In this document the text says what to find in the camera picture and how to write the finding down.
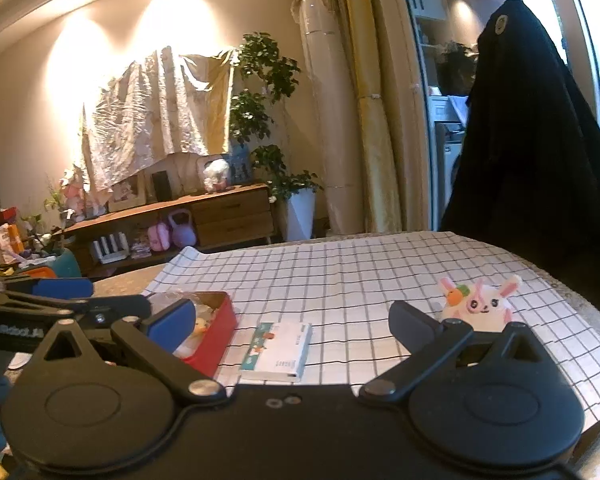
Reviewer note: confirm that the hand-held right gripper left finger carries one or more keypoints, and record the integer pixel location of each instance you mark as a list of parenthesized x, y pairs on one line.
[(170, 325)]

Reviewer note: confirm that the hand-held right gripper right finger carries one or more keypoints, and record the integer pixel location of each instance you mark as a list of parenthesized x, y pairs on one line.
[(410, 320)]

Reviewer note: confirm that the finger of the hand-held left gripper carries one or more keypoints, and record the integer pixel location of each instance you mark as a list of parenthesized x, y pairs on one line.
[(62, 289), (115, 307)]

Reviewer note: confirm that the yellow soft toy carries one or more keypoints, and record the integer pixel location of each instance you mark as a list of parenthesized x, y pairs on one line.
[(201, 326)]

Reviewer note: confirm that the red tin box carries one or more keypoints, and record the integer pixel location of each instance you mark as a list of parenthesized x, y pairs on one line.
[(220, 332)]

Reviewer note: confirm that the teal container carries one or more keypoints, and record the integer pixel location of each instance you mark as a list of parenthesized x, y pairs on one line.
[(66, 262)]

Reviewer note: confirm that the orange plastic box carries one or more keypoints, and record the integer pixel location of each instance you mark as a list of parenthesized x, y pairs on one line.
[(40, 273)]

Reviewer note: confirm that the white router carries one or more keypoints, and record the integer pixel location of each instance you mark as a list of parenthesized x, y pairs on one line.
[(110, 250)]

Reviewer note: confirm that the small packets pile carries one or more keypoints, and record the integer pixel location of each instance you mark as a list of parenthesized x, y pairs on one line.
[(141, 251)]

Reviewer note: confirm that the orange packet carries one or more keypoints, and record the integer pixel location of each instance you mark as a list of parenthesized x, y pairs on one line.
[(9, 237)]

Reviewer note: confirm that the white bunny plush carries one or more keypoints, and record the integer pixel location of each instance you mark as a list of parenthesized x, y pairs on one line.
[(485, 305)]

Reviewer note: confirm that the pink case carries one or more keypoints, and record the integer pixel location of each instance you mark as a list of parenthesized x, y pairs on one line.
[(158, 239)]

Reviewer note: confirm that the purple kettlebell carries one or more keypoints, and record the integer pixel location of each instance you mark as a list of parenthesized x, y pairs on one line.
[(181, 232)]

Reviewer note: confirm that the black checked white tablecloth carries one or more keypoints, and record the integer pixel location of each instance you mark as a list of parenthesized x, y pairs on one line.
[(330, 270)]

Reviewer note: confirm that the pink plush doll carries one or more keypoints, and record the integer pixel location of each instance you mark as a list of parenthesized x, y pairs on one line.
[(74, 195)]

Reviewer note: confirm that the small white carton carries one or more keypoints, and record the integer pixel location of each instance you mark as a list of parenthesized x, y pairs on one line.
[(280, 345)]

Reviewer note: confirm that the wooden sideboard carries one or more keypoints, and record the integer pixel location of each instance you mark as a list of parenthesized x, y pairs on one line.
[(230, 215)]

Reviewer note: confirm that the black speaker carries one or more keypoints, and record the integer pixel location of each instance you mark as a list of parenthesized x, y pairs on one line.
[(160, 185)]

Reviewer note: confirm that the white planter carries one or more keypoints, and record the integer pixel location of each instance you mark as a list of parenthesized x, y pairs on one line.
[(300, 215)]

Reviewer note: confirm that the cream shell-shaped decoration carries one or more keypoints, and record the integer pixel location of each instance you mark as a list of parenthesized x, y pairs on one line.
[(185, 172)]

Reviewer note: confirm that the white washing machine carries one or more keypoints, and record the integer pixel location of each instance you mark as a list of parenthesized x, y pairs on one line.
[(450, 170)]

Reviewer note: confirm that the plastic bag with pink items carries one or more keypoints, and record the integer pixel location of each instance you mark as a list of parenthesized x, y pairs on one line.
[(216, 175)]

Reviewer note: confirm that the blue printed box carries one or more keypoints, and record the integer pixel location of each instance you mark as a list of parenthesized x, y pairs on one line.
[(240, 162)]

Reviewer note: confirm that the yellow curtain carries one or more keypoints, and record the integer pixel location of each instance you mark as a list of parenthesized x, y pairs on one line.
[(380, 135)]

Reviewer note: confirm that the cream draped cloth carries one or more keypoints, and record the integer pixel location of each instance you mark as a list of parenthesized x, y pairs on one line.
[(150, 110)]

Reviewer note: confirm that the covered standing air conditioner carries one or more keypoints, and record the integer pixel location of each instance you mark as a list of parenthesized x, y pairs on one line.
[(330, 110)]

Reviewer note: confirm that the dark potted plant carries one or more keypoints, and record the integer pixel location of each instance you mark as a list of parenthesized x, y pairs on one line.
[(457, 67)]

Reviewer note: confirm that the green potted tree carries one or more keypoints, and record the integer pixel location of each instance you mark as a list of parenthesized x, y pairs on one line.
[(267, 60)]

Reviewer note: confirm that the picture frame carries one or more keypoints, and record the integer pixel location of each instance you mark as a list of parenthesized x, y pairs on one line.
[(127, 192)]

